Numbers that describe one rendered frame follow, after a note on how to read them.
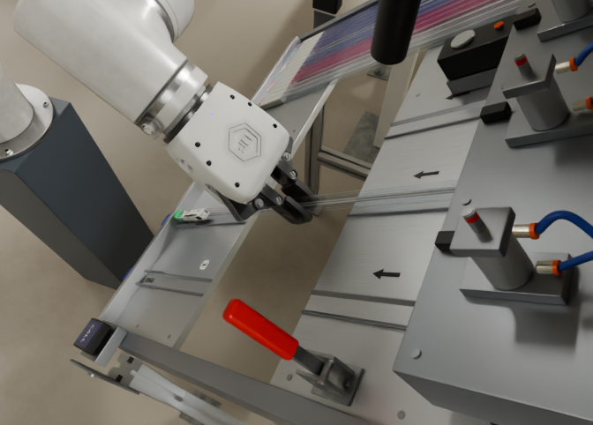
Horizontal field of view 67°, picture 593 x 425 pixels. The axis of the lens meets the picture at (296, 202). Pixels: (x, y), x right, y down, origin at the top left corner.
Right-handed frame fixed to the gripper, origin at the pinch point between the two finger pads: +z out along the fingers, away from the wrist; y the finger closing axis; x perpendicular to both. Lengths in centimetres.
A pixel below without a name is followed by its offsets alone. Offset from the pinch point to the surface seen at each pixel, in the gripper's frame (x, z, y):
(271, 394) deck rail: -9.3, 2.1, -19.7
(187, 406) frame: 58, 25, -24
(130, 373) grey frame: 34.3, 3.7, -23.3
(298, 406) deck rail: -12.5, 2.6, -19.8
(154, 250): 29.4, -4.8, -6.6
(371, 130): 80, 47, 90
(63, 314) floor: 117, -1, -18
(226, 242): 12.9, -0.6, -4.2
